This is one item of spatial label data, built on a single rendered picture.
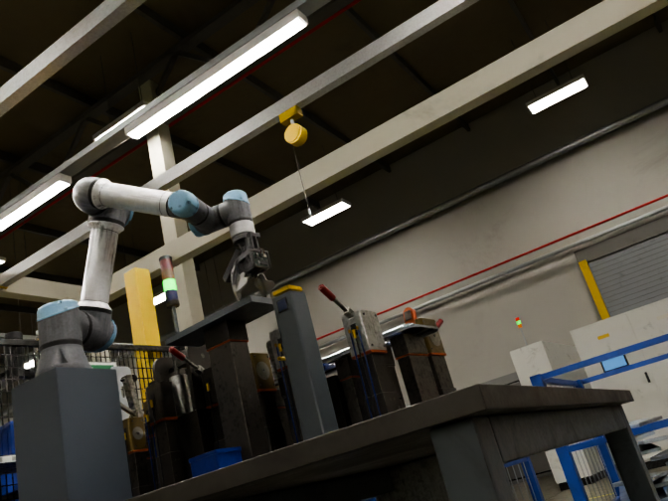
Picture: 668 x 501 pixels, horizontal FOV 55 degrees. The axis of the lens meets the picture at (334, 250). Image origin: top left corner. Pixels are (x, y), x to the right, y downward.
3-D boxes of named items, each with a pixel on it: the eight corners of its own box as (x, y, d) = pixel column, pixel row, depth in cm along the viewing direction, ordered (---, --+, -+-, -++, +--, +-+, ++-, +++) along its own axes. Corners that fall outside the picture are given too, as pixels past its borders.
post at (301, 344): (347, 452, 165) (307, 292, 180) (329, 454, 159) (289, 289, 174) (324, 459, 169) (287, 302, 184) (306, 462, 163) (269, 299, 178)
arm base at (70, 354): (58, 369, 175) (55, 334, 179) (24, 386, 182) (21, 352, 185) (103, 371, 188) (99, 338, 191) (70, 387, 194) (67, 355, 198)
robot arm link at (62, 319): (29, 349, 184) (25, 304, 189) (62, 355, 196) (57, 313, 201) (64, 336, 181) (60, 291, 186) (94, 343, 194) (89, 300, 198)
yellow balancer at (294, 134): (330, 211, 447) (302, 108, 477) (322, 207, 438) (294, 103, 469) (311, 220, 454) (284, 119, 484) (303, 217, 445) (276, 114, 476)
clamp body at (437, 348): (475, 427, 204) (440, 319, 217) (456, 431, 193) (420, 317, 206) (452, 435, 209) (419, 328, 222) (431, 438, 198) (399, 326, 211)
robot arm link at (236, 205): (227, 203, 205) (250, 194, 203) (234, 234, 201) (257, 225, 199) (215, 194, 198) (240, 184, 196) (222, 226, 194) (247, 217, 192)
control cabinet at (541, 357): (597, 472, 1082) (545, 333, 1169) (630, 464, 1057) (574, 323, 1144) (557, 492, 889) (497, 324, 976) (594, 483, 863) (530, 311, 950)
